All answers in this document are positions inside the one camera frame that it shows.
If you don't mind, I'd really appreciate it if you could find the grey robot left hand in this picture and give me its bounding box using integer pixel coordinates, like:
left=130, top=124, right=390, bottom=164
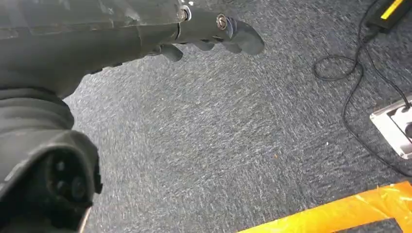
left=0, top=0, right=266, bottom=233

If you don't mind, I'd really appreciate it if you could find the ribbed grey left arm sleeve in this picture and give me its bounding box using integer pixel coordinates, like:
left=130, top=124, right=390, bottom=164
left=0, top=87, right=75, bottom=134

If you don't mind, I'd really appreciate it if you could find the orange floor tape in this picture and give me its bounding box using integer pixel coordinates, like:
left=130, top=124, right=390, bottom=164
left=237, top=181, right=412, bottom=233

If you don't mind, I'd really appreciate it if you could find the silver floor socket box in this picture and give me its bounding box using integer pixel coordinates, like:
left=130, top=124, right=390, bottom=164
left=369, top=95, right=412, bottom=161

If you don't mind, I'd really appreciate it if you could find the black looping cable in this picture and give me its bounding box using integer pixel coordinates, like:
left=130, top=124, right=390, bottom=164
left=313, top=0, right=412, bottom=178

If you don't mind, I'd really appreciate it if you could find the black yellow cable ramp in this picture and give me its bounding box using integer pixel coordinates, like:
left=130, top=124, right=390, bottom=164
left=365, top=0, right=412, bottom=35

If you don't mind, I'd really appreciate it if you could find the black straight cable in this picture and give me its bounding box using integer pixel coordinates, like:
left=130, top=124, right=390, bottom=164
left=362, top=40, right=412, bottom=109

